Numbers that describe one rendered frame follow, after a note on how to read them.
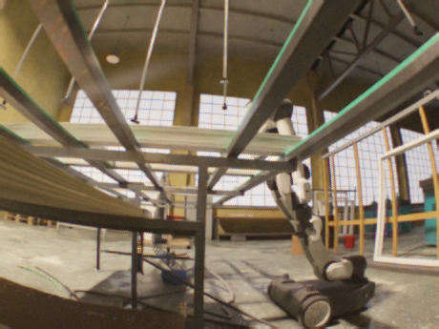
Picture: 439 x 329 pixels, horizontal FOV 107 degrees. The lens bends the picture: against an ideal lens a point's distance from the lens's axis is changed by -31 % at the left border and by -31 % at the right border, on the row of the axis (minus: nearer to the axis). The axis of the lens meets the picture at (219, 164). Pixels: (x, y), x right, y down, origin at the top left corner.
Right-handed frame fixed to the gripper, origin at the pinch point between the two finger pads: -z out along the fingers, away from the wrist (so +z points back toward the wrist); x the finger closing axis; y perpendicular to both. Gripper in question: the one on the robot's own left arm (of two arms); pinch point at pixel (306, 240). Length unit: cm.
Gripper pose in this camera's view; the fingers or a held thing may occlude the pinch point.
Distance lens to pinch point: 127.9
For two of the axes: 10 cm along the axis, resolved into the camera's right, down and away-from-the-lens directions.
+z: -0.8, -9.6, 2.8
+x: -9.4, -0.2, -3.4
